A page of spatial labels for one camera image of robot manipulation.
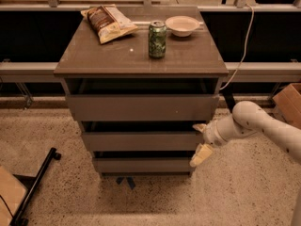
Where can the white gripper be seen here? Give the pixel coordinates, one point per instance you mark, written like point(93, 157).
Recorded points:
point(211, 135)

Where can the grey bottom drawer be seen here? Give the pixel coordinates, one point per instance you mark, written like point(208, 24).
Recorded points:
point(142, 165)

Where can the grey drawer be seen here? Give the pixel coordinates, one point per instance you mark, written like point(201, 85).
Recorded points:
point(142, 165)
point(161, 141)
point(142, 107)

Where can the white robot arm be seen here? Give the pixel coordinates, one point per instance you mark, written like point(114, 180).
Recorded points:
point(246, 119)

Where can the grey drawer cabinet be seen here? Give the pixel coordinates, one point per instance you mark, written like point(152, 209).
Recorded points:
point(191, 66)

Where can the grey middle drawer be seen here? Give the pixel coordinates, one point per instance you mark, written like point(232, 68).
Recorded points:
point(161, 141)

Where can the grey top drawer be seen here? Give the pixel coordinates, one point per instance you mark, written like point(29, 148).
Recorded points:
point(142, 107)

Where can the cardboard box right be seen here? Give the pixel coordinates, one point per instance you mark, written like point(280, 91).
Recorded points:
point(288, 101)

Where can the white bowl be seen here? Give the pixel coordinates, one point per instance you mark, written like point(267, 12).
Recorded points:
point(182, 26)

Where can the green soda can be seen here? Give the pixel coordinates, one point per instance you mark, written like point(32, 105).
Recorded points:
point(157, 39)

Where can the brown chip bag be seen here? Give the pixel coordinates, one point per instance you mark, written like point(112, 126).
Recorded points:
point(109, 22)

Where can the wooden board left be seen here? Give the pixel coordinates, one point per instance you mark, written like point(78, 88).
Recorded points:
point(12, 192)

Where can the black stand leg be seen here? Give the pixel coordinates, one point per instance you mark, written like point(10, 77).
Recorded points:
point(31, 184)

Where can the metal window rail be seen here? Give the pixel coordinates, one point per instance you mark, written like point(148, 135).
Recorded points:
point(43, 72)

